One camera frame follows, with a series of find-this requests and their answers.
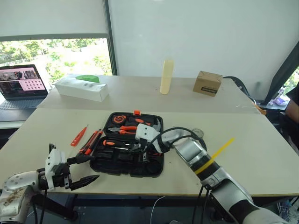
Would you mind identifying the thick black cable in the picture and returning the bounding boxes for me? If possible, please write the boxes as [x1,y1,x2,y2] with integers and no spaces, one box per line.
[221,76,260,105]

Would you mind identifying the green plastic piece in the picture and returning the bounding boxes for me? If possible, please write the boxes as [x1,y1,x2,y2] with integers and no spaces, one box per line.
[75,74,100,84]

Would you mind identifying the tall cream foam block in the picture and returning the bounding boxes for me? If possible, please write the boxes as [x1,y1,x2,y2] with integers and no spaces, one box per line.
[159,59,175,95]

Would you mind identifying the black plastic tool case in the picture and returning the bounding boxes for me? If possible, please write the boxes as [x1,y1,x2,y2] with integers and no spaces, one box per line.
[89,112,164,178]

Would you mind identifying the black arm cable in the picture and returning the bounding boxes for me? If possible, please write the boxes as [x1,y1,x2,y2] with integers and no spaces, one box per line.
[32,188,48,224]
[142,126,208,224]

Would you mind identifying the small orange clamp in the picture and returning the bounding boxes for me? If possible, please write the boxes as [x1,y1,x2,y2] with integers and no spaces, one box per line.
[255,103,267,115]

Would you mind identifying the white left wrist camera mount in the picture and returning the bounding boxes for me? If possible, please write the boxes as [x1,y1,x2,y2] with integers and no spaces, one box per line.
[44,148,67,190]

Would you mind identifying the orange handled pliers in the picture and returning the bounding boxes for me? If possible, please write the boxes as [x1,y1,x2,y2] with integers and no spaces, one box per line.
[107,125,138,136]

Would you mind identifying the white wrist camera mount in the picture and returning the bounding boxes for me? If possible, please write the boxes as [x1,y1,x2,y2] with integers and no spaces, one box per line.
[44,148,67,190]
[135,123,162,147]

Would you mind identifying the person in dark clothes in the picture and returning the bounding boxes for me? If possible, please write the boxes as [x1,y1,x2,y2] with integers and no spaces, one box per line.
[285,85,299,126]

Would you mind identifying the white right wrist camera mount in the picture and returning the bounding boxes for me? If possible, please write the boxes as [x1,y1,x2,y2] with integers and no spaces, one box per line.
[135,123,162,147]

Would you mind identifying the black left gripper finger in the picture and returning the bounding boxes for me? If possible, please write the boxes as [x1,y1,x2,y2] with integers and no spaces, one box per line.
[69,174,100,191]
[66,154,94,165]

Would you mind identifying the orange black utility knife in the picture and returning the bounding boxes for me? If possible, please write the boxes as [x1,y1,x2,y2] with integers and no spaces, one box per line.
[78,129,104,156]

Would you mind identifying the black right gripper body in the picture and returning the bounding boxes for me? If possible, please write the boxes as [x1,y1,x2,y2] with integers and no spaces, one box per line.
[139,138,155,153]

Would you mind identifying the black window frame post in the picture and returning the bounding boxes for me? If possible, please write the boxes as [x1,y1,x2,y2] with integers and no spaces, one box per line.
[102,0,119,77]

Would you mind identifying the orange tester screwdriver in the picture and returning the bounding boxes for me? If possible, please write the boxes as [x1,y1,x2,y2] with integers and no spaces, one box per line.
[70,124,89,147]

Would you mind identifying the round clear tape roll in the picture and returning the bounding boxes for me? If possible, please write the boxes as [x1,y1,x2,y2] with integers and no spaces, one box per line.
[191,128,205,139]

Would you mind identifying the black orange handled screwdriver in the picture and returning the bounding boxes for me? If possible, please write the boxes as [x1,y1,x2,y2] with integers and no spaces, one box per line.
[101,139,133,150]

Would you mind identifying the claw hammer orange black handle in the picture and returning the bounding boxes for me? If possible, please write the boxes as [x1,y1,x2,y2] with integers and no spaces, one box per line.
[127,116,164,132]

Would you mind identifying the open laptop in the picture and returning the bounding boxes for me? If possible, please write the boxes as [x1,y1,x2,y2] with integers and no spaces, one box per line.
[0,64,49,122]

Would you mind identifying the white roller blind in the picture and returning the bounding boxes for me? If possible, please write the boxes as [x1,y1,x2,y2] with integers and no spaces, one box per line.
[0,0,109,42]

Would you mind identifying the black diagonal beam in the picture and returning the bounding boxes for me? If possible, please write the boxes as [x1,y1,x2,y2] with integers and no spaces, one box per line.
[263,39,299,105]

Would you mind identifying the thin white cable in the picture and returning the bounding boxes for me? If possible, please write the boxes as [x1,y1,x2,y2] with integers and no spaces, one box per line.
[150,195,166,224]

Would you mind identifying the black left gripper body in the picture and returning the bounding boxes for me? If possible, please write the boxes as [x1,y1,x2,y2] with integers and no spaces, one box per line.
[52,162,72,190]

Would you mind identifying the yellow zip tie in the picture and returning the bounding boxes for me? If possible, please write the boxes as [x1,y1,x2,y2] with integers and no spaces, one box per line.
[194,137,235,175]

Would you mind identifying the orange black tape measure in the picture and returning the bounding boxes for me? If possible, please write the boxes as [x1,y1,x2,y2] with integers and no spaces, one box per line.
[112,114,127,124]

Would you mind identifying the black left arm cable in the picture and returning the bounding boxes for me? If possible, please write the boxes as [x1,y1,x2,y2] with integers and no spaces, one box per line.
[32,188,48,224]

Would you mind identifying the small brown cardboard box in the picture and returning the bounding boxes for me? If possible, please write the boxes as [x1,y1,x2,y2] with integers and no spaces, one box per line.
[192,70,223,98]

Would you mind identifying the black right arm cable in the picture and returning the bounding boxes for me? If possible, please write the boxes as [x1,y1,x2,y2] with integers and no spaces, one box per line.
[142,126,208,224]

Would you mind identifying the long white cardboard box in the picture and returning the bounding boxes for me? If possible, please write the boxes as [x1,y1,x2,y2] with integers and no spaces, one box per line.
[54,73,110,103]

